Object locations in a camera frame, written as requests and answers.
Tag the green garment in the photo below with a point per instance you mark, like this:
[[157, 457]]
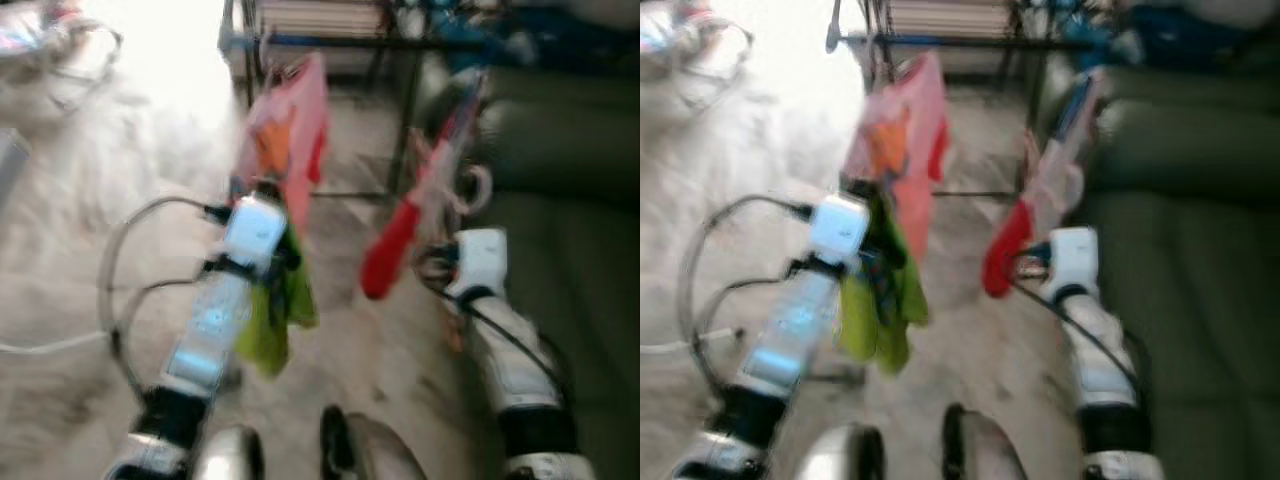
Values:
[[275, 330], [880, 320]]

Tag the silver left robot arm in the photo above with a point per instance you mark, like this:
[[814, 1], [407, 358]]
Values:
[[795, 330], [205, 340]]

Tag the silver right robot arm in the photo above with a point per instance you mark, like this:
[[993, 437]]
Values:
[[510, 360], [1100, 350]]

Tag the dark green leather sofa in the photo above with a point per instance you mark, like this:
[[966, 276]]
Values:
[[560, 200], [1180, 200]]

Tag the pink printed garment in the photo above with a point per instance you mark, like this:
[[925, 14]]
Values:
[[910, 150], [290, 140]]

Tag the black metal clothes rack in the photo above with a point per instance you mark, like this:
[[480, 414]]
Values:
[[405, 100], [1025, 90]]

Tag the silver robot right leg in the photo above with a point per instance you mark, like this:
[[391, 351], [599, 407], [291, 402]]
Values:
[[375, 450], [985, 450]]

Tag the silver robot leg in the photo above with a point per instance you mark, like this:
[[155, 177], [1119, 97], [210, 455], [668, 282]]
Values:
[[375, 450], [985, 450], [840, 455], [230, 455]]

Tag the beige low cabinet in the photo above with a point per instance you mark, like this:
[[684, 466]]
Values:
[[950, 20], [320, 20]]

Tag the blue cloth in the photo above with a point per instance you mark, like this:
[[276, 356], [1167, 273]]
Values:
[[560, 30], [1170, 30]]

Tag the silver robot left leg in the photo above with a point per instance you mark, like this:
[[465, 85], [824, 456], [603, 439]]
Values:
[[840, 455], [230, 455]]

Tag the blue rod end cap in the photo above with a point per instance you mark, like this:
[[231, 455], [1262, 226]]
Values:
[[832, 35], [228, 40]]

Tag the baby bouncer seat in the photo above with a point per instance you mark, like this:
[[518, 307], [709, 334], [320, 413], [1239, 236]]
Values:
[[50, 40], [690, 40]]

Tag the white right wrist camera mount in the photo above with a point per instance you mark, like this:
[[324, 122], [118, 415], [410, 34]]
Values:
[[482, 260], [1072, 258]]

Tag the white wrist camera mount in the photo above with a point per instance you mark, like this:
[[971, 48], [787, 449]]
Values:
[[255, 228], [838, 228], [482, 260], [1072, 258]]

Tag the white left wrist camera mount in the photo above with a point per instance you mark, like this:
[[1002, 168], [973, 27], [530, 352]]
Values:
[[838, 228], [255, 228]]

